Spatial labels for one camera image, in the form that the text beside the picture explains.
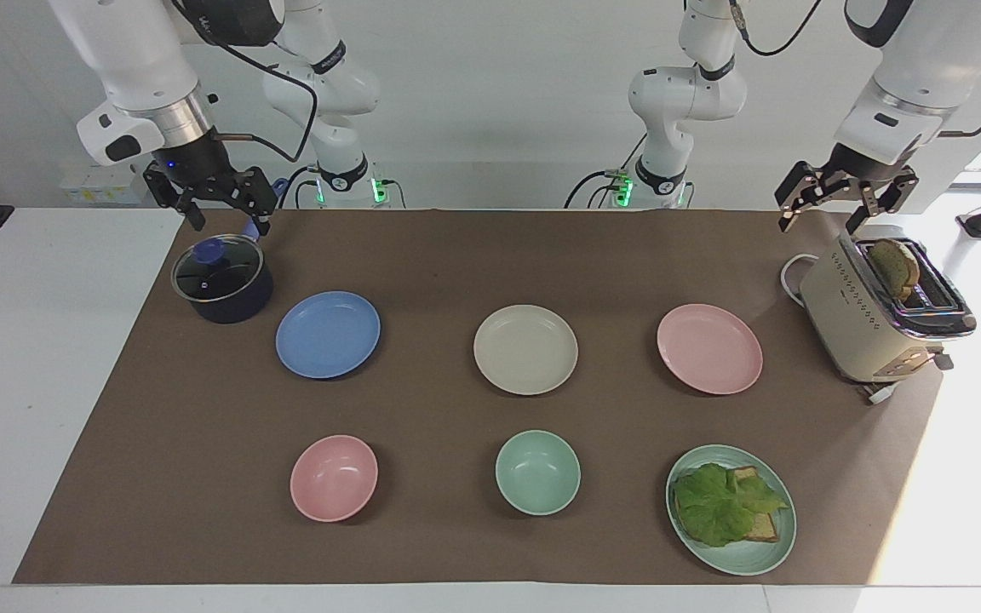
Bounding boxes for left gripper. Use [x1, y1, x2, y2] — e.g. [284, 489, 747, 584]
[776, 143, 919, 236]

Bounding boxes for pink plate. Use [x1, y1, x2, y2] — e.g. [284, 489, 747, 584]
[657, 303, 764, 396]

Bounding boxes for cream toaster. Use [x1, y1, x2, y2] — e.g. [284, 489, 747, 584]
[799, 232, 978, 406]

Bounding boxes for pink bowl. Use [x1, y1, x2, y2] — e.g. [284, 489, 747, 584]
[290, 435, 379, 523]

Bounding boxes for beige plate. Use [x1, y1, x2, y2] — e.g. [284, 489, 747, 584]
[473, 304, 579, 396]

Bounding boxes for dark blue pot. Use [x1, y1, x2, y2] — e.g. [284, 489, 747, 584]
[172, 223, 275, 325]

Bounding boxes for glass lid with blue knob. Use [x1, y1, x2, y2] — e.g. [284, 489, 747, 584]
[171, 235, 266, 304]

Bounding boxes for green bowl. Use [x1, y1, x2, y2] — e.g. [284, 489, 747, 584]
[495, 429, 582, 517]

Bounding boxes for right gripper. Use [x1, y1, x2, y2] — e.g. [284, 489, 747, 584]
[143, 128, 279, 238]

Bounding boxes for bread slice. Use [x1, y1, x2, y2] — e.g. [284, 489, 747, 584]
[869, 238, 922, 301]

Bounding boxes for toast slice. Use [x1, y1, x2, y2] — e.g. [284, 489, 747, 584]
[695, 466, 786, 544]

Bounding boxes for green plate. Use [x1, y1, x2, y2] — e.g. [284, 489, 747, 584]
[666, 444, 798, 577]

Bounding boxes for green lettuce leaf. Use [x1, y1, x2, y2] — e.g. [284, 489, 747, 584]
[673, 462, 790, 548]

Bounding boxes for blue plate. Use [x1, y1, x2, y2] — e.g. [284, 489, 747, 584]
[275, 291, 382, 381]

